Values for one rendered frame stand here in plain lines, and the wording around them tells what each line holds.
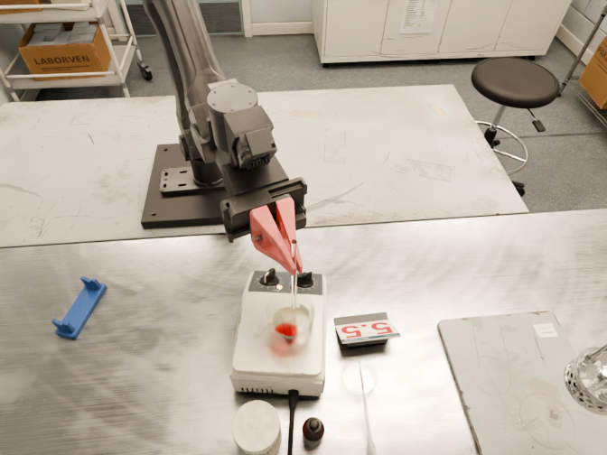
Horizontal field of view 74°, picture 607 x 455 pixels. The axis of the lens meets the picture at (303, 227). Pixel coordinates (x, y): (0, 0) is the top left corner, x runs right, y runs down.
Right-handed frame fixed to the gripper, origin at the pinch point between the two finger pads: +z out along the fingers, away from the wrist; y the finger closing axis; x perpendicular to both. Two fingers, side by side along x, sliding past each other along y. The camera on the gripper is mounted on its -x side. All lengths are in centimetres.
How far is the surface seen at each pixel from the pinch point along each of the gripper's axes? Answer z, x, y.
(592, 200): -41, 116, 189
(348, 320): -1.0, 24.8, 10.4
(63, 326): -17.6, 23.0, -31.0
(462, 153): -28, 26, 56
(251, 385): 3.5, 20.8, -7.8
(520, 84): -72, 53, 131
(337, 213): -22.9, 25.8, 20.0
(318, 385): 7.6, 19.3, 0.3
